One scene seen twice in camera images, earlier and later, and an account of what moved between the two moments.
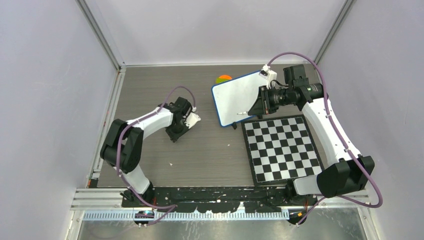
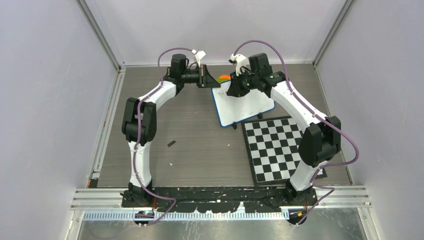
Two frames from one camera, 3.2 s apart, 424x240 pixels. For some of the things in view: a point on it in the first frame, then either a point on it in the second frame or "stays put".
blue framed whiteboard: [236, 95] stays put
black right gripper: [263, 105] to [235, 89]
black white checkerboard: [280, 149] stays put
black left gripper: [174, 136] to [205, 80]
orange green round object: [223, 78] stays put
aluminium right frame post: [346, 5] stays put
